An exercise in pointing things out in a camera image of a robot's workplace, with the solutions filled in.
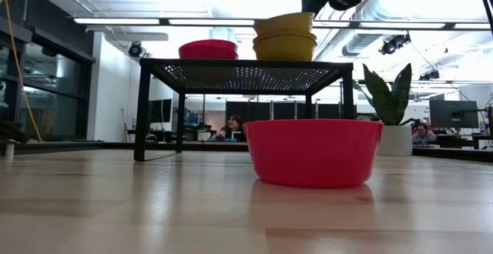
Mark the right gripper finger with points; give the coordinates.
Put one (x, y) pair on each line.
(312, 2)

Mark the red plastic bowl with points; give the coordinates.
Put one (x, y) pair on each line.
(208, 55)
(208, 46)
(314, 154)

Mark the black ceiling spotlight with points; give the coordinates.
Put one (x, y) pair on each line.
(429, 75)
(393, 45)
(135, 49)

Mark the black perforated metal rack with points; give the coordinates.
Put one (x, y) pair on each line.
(246, 62)

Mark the black office partition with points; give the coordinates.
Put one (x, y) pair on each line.
(285, 111)

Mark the snake plant in white pot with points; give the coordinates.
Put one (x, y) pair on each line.
(387, 104)

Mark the person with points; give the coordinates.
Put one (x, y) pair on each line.
(233, 125)
(423, 135)

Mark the long linear ceiling light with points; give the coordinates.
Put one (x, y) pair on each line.
(165, 21)

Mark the black computer monitor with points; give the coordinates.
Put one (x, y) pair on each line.
(453, 113)

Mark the white container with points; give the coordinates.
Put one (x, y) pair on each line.
(203, 135)

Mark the silver ventilation duct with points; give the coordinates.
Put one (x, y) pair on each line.
(360, 43)

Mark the black wall monitor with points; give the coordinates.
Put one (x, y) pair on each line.
(161, 111)

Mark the black aluminium table frame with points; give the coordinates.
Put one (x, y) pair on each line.
(77, 145)

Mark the white cylinder post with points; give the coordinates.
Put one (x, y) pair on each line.
(9, 150)

